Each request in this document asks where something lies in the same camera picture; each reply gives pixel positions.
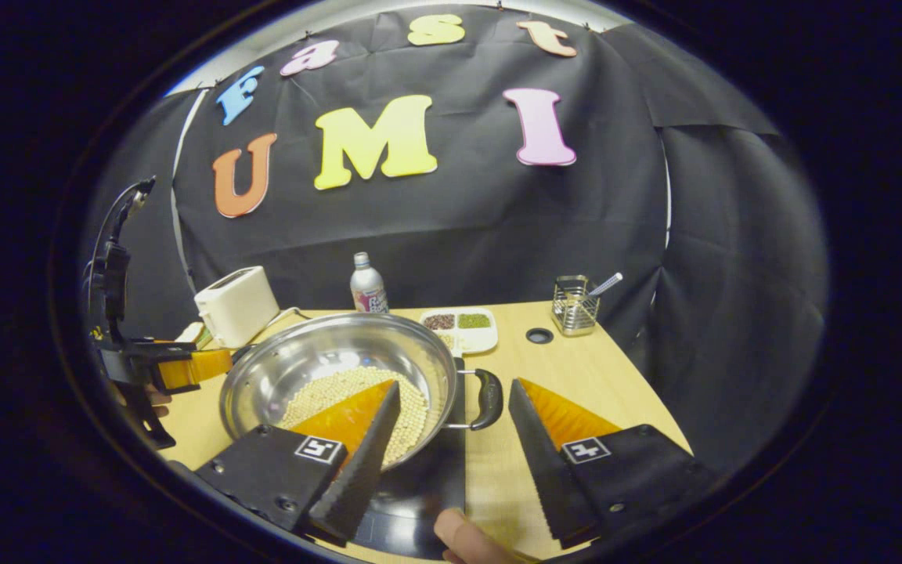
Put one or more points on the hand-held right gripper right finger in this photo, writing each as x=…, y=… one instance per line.
x=545, y=470

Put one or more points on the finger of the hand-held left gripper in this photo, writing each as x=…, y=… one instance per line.
x=193, y=370

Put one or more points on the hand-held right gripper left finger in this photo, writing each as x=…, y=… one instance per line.
x=361, y=470

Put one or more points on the black induction cooktop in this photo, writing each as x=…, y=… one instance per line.
x=420, y=501

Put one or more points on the stainless steel pot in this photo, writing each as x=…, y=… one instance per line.
x=326, y=348

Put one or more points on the white rectangular plate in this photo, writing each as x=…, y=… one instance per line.
x=191, y=333

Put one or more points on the white toaster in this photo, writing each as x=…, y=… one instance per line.
x=236, y=305

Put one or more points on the pile of yellow soybeans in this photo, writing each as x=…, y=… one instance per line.
x=333, y=388

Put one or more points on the white divided dish of beans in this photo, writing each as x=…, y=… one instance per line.
x=482, y=337

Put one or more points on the silver bottle with colourful label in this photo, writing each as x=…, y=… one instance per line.
x=367, y=290

